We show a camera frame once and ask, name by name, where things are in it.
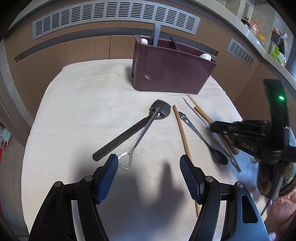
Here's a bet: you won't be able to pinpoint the wooden kitchen cabinet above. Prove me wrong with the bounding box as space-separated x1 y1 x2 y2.
5 0 278 121

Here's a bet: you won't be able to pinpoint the speckled white countertop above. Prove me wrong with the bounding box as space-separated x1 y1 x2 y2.
229 0 296 81

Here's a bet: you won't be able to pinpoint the green packet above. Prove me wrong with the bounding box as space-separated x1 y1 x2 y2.
270 45 284 60

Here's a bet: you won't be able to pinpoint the white fringed cloth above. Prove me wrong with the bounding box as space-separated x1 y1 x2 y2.
20 59 255 241

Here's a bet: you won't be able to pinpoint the colourful cloth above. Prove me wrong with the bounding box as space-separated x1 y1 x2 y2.
0 125 12 151

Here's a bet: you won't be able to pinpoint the black-handled metal utensil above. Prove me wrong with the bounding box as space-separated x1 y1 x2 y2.
170 36 184 51
92 109 172 162

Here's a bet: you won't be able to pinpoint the short grey vent grille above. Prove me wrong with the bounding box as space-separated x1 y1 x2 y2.
226 38 254 68

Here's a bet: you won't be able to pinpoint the long grey vent grille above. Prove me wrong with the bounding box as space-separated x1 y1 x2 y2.
32 1 201 42

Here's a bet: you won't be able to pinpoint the maroon plastic utensil holder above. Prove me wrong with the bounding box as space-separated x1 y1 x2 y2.
132 35 218 95

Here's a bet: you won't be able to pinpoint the wooden chopstick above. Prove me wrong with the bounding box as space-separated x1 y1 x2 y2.
186 93 241 172
172 105 201 217

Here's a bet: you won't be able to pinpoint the wooden spoon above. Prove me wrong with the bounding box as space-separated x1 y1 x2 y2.
194 107 239 155

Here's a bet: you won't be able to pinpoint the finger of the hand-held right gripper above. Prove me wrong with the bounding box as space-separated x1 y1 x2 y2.
223 134 278 164
210 120 275 135

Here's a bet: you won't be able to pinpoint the grey cable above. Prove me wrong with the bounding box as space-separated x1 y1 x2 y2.
262 171 286 217

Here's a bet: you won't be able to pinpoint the person's pink clothing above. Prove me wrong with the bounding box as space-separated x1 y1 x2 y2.
268 193 296 241

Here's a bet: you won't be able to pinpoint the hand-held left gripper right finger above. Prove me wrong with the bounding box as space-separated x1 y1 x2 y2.
180 155 266 241

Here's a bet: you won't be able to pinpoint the metal spoon with cutout handle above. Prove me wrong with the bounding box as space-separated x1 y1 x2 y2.
178 111 228 166

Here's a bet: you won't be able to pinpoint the shovel-shaped metal spoon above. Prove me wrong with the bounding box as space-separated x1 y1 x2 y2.
118 100 171 171

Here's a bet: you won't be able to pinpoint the green and black counter items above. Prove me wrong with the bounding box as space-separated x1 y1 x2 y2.
271 28 287 54

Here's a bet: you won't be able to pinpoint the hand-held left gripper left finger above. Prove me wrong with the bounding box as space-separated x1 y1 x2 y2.
29 153 119 241

